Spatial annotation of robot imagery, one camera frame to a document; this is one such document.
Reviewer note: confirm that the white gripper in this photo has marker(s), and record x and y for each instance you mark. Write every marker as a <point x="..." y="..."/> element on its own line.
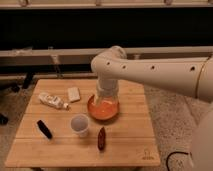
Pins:
<point x="106" y="89"/>

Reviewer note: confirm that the white rectangular block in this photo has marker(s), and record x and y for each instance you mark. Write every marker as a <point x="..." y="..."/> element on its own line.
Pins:
<point x="73" y="94"/>

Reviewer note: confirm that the white ceramic cup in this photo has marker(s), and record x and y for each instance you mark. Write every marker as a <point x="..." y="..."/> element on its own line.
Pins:
<point x="80" y="125"/>

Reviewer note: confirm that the grey metal rail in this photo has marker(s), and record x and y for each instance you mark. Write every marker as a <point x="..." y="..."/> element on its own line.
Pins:
<point x="84" y="56"/>

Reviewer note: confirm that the orange bowl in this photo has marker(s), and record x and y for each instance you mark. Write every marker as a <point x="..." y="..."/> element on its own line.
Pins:
<point x="102" y="108"/>

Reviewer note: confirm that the wooden table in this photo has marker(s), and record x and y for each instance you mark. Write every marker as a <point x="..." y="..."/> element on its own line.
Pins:
<point x="130" y="140"/>

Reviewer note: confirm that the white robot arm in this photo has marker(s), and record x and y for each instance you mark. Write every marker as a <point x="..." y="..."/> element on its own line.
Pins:
<point x="191" y="77"/>

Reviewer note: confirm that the white plastic bottle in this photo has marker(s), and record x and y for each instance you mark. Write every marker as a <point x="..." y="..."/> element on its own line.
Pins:
<point x="53" y="101"/>

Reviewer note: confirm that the black oblong object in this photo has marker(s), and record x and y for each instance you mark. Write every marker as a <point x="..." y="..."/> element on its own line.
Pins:
<point x="44" y="129"/>

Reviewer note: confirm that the dark red pepper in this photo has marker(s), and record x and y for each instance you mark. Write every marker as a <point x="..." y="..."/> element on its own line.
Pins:
<point x="101" y="139"/>

